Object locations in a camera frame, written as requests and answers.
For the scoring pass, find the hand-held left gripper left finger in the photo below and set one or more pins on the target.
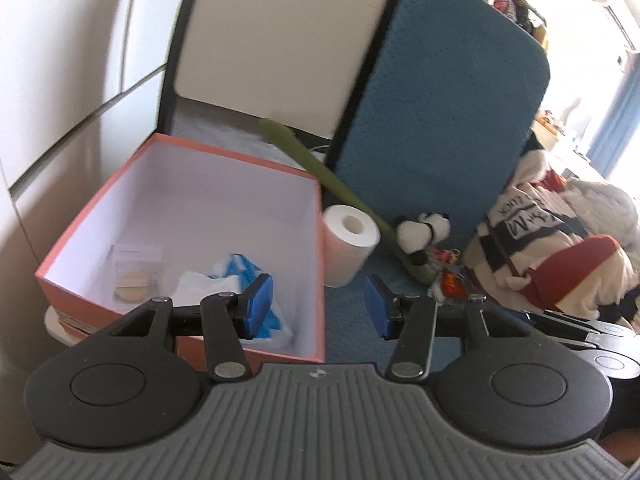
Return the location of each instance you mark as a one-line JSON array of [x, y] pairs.
[[261, 305]]

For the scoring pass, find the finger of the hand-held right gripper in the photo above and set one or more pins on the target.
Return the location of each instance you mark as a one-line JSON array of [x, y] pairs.
[[575, 322]]

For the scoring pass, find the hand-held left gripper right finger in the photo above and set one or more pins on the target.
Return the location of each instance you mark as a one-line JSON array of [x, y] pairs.
[[377, 310]]

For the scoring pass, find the white gauze packet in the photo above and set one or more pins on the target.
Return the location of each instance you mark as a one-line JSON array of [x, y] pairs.
[[200, 285]]

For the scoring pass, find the small red orange packet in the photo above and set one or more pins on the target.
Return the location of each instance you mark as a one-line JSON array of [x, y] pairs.
[[450, 282]]

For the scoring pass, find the panda plush toy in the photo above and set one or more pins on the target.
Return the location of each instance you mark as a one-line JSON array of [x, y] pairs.
[[415, 232]]

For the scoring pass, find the pink cardboard box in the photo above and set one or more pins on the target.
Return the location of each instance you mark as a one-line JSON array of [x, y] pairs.
[[225, 200]]

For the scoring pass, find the clear powder puff packet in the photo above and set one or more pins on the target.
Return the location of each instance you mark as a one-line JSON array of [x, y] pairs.
[[132, 285]]

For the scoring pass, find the red white black fleece blanket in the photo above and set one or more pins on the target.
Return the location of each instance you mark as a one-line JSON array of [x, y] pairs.
[[575, 265]]

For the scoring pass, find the white toilet paper roll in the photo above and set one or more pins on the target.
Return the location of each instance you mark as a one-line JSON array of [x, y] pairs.
[[345, 255]]

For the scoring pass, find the pale green fluffy blanket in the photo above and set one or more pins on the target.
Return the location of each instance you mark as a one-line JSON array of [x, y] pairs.
[[600, 200]]

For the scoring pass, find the green plush stick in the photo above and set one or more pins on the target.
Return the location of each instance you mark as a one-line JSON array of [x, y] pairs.
[[320, 170]]

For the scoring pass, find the white dresser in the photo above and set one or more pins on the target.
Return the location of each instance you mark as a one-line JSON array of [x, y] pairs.
[[560, 145]]

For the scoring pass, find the blue textured mattress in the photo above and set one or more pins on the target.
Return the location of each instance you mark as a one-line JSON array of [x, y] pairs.
[[440, 110]]

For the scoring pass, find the blue curtain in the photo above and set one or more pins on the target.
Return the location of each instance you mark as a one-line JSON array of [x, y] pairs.
[[620, 110]]

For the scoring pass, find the white air conditioner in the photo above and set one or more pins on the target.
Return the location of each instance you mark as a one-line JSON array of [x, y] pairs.
[[620, 27]]

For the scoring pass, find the white wardrobe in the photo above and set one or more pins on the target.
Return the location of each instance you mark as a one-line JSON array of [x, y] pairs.
[[60, 60]]

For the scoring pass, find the row of hanging clothes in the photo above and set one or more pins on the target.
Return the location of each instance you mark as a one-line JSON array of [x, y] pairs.
[[505, 5]]

